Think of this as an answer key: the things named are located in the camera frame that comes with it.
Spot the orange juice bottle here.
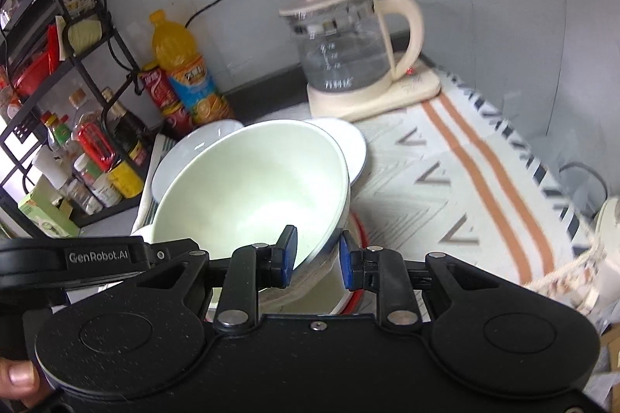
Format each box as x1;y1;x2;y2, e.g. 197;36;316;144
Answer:
148;9;234;126

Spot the large white bowl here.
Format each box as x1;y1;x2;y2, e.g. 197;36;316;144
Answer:
150;120;352;278

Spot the white red-rimmed plate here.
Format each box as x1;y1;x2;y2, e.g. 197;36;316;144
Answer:
262;212;375;318

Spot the green cardboard box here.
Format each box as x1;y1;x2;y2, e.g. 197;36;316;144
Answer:
18;189;81;240

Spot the white patterned table cloth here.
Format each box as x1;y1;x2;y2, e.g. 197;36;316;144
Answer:
131;55;620;331

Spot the glass kettle with cream handle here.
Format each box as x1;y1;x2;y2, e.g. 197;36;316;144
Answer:
279;0;425;91

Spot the person's left hand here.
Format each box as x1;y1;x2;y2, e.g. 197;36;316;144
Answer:
0;356;52;411

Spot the cream kettle base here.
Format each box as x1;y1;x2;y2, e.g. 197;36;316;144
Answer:
307;52;443;122

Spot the white-lidded jar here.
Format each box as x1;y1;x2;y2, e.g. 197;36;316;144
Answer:
92;173;123;209

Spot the white appliance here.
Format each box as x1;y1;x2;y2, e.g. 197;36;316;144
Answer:
592;196;620;323

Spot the red bag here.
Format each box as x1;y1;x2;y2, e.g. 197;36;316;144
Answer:
10;49;55;98

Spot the white plastic bottle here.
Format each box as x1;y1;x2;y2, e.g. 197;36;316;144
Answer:
30;146;74;192

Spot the pale noodle bundle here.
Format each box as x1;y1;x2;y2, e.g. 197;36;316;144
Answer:
67;18;106;56

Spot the clear oil bottle red handle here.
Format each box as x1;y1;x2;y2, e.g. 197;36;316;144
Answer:
72;92;118;175

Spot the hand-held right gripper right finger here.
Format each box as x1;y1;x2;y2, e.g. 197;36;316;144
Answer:
339;231;499;330

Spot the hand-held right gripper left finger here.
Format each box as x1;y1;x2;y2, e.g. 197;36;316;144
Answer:
123;225;297;330

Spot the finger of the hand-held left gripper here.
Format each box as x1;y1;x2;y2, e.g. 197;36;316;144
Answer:
144;239;200;271

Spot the black metal rack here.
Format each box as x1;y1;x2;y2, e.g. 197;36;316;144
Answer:
0;0;164;231

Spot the small green-labelled seasoning bottle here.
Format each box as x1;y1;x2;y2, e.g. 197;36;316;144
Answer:
51;115;73;150

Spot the clear seasoning jar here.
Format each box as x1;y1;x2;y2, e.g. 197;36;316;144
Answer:
63;178;103;216

